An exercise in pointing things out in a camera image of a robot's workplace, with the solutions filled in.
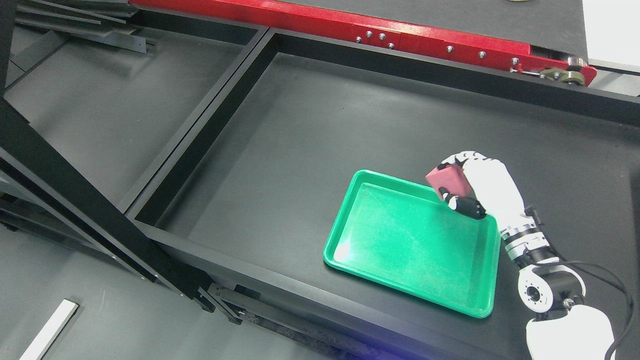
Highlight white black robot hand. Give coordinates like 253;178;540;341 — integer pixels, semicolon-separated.
436;150;534;233

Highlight pink foam block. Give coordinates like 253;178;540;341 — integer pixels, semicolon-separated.
425;164;473;201

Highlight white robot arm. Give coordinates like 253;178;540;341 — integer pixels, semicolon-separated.
496;210;617;360

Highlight green plastic tray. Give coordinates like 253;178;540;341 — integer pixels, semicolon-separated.
322;170;501;319

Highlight black metal center shelf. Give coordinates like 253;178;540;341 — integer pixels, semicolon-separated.
128;29;639;360

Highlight black metal shelf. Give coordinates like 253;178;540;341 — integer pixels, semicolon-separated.
1;4;267;321
128;29;639;360

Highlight black metal left shelf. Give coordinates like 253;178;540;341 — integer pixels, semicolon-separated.
1;4;267;321

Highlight white table leg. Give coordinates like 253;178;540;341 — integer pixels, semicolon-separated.
18;298;80;360

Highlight red conveyor rail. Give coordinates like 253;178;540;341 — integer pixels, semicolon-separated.
134;0;597;87

